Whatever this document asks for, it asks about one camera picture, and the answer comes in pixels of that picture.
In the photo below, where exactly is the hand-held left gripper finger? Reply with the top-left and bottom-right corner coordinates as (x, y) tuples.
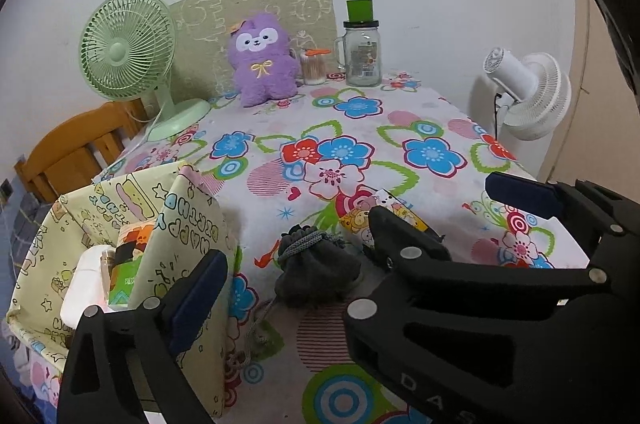
(57, 249), (229, 424)

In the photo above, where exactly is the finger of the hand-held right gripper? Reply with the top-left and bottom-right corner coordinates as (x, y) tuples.
(367, 206), (608, 305)
(485, 172), (640, 272)

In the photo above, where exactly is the yellow cartoon tissue pack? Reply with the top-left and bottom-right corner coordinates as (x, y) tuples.
(339, 188), (446, 251)

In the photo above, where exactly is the yellow patterned fabric bin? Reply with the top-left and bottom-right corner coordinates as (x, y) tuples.
(6, 161), (236, 420)

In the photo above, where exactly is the grey drawstring pouch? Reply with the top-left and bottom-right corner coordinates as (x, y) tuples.
(227, 226), (362, 375)

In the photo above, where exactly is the white desk fan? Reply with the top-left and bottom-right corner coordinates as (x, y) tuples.
(472, 47), (572, 141)

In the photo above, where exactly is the white plastic pack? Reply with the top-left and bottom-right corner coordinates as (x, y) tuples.
(60, 246), (121, 331)

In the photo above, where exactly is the floral tablecloth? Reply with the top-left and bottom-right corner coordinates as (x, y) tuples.
(15, 71), (591, 424)

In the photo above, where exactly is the glass mug jar green lid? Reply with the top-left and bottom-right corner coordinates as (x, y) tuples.
(334, 0), (383, 87)

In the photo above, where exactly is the orange-lidded toothpick jar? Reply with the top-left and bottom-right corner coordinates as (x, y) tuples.
(300, 48), (332, 85)

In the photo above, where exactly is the wooden chair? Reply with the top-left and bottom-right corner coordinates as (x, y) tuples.
(15, 98), (151, 205)

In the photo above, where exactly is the purple plush toy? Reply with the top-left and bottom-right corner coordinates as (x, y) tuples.
(228, 14), (299, 108)

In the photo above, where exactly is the green desk fan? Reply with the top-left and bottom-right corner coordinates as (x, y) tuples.
(80, 0), (213, 142)

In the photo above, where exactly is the pale green printed board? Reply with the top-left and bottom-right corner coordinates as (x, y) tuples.
(169, 0), (337, 100)

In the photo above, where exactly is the black fan cable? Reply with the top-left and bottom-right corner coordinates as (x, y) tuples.
(493, 91), (507, 139)

